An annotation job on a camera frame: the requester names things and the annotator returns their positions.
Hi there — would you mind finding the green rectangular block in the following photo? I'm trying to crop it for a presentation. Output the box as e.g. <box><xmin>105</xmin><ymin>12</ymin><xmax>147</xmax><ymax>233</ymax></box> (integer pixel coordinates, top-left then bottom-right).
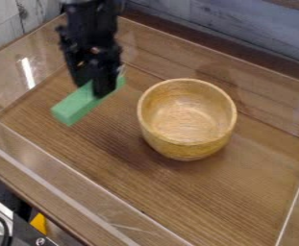
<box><xmin>50</xmin><ymin>76</ymin><xmax>126</xmax><ymax>126</ymax></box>

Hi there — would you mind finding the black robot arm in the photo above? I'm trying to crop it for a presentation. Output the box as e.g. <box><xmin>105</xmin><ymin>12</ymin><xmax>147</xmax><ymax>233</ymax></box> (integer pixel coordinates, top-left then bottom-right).
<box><xmin>55</xmin><ymin>0</ymin><xmax>125</xmax><ymax>98</ymax></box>

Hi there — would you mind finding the brown wooden bowl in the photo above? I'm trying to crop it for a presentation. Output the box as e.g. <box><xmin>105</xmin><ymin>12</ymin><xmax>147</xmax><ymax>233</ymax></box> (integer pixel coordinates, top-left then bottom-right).
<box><xmin>137</xmin><ymin>78</ymin><xmax>238</xmax><ymax>161</ymax></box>

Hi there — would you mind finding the clear acrylic tray wall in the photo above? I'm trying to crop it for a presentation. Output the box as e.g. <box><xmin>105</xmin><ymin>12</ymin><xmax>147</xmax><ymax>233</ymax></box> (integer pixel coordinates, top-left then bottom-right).
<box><xmin>0</xmin><ymin>122</ymin><xmax>192</xmax><ymax>246</ymax></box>

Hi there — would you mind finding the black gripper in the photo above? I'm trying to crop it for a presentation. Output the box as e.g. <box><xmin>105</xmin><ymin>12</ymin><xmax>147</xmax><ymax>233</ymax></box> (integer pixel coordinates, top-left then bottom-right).
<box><xmin>55</xmin><ymin>9</ymin><xmax>122</xmax><ymax>98</ymax></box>

